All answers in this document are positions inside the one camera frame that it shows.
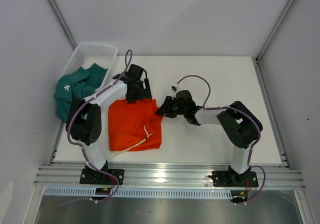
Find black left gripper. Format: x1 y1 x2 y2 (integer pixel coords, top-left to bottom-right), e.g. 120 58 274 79
126 79 152 104

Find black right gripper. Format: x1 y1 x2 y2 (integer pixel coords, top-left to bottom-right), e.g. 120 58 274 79
155 96 187 118

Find orange shorts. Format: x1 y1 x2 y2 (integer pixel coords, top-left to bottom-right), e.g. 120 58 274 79
108 99 163 153

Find green shorts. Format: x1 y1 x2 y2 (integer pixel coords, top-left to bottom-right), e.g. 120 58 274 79
54 63 107 122

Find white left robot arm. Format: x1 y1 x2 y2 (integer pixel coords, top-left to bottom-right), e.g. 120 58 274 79
65 64 152 184

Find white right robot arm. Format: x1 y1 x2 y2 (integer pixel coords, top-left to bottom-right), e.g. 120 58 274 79
155 90 263 186

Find white plastic basket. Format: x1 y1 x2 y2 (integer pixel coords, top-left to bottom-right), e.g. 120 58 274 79
59 41 119 92

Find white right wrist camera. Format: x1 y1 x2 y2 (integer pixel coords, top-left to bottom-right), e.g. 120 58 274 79
171 84 181 93

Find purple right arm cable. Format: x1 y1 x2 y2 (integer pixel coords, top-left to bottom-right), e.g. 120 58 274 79
171 74 266 205

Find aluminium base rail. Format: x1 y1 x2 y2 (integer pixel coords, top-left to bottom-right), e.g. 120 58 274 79
34 163 306 190

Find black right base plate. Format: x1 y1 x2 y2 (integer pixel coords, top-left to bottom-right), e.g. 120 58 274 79
207 170 259 188

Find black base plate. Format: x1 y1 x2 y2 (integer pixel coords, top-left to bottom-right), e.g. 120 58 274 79
207 170 259 188
79 167 125 185

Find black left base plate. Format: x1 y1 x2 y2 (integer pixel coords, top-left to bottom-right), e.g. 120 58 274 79
79 167 125 185

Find white slotted cable duct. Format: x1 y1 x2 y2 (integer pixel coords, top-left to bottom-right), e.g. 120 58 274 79
43 186 233 200

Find aluminium corner post left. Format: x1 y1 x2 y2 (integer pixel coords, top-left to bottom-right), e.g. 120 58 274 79
46 0 77 49

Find aluminium corner post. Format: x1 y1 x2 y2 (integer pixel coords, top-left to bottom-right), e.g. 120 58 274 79
254 0 307 62
46 0 77 49

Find aluminium corner post right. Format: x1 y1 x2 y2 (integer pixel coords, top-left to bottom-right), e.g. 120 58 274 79
254 0 307 62

